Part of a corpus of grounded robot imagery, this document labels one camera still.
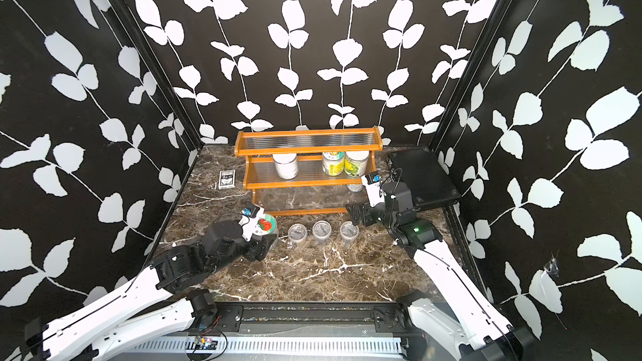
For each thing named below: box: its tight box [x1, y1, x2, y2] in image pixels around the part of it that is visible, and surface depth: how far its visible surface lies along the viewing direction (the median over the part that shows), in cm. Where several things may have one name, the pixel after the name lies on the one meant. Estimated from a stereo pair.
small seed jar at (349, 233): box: [340, 220, 360, 247], surface depth 89 cm
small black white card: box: [218, 169, 236, 190], surface depth 109 cm
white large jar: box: [271, 152, 299, 180], surface depth 86 cm
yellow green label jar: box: [321, 151, 346, 177], surface depth 88 cm
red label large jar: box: [252, 213, 277, 236], surface depth 72 cm
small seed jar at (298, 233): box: [287, 223, 308, 244], surface depth 88 cm
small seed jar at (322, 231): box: [311, 219, 332, 244], surface depth 89 cm
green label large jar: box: [344, 150, 370, 178], surface depth 87 cm
